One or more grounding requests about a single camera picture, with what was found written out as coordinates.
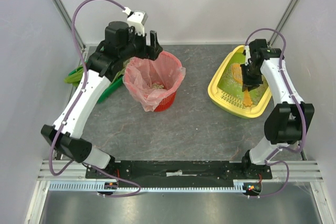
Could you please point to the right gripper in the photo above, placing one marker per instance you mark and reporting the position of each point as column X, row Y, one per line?
column 252, row 77

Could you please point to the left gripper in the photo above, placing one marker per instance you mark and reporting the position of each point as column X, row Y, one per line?
column 146, row 46

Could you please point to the orange litter scoop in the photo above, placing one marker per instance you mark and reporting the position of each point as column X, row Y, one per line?
column 237, row 75

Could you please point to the red mesh waste basket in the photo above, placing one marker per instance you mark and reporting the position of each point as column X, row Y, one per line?
column 165, row 103

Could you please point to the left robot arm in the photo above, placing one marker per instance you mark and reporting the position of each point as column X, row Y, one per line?
column 121, row 42

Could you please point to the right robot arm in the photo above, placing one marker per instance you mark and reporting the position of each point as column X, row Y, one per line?
column 287, row 125

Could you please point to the cat litter granules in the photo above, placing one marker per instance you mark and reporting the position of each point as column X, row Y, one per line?
column 227, row 82

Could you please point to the yellow green litter box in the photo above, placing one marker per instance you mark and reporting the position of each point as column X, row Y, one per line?
column 232, row 102

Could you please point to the green plastic tray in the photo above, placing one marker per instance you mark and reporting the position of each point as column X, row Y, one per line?
column 117, row 82

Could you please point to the green leafy vegetable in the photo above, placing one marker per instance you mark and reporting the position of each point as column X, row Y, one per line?
column 74, row 77

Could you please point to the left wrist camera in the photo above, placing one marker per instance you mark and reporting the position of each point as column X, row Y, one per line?
column 137, row 19

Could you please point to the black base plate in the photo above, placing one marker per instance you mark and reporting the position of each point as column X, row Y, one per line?
column 150, row 173

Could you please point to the slotted cable duct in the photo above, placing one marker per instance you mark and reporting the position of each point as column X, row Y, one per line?
column 111, row 187

